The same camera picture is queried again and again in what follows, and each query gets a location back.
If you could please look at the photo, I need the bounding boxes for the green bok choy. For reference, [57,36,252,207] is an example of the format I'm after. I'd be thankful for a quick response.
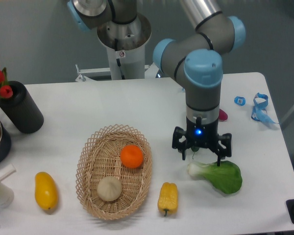
[187,161,243,194]

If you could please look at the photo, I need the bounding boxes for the blue round tag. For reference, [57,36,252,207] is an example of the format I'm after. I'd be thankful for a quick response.
[234,96,246,106]

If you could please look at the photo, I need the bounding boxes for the white plastic bottle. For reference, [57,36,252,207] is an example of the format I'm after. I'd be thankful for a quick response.
[0,182,14,208]

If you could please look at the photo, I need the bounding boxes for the blue ribbon lanyard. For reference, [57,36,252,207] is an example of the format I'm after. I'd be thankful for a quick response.
[250,92,280,125]

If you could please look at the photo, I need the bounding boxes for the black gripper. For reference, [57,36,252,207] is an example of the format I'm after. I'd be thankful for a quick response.
[172,119,232,166]

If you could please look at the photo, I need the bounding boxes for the small white block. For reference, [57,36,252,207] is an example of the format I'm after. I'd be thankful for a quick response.
[0,164,16,181]

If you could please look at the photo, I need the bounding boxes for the black pedestal cable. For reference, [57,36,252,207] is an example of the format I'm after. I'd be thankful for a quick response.
[114,38,125,80]

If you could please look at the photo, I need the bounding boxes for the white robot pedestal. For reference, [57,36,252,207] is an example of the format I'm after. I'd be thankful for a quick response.
[76,13,151,81]

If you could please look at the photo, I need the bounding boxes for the white steamed bun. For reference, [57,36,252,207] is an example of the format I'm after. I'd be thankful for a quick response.
[97,176,123,202]

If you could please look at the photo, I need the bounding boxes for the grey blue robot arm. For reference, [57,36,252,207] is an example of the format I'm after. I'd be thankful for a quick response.
[67,0,246,161]

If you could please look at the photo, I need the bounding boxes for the yellow mango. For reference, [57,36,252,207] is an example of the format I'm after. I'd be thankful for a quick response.
[35,172,58,211]

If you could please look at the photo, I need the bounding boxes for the orange fruit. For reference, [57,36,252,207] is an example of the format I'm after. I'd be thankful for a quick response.
[120,145,144,168]

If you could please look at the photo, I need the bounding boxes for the woven wicker basket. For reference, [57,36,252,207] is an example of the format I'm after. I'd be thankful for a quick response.
[75,124,152,220]

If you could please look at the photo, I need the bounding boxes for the black cylindrical vase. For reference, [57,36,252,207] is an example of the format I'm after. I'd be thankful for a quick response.
[0,81,44,134]

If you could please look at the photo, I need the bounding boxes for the green cucumber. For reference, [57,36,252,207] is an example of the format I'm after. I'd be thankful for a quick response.
[191,146,199,159]

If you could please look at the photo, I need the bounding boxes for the yellow bell pepper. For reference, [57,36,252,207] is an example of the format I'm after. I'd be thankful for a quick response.
[157,182,178,217]

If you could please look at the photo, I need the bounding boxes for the magenta sweet potato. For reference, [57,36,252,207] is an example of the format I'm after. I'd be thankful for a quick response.
[219,109,228,121]

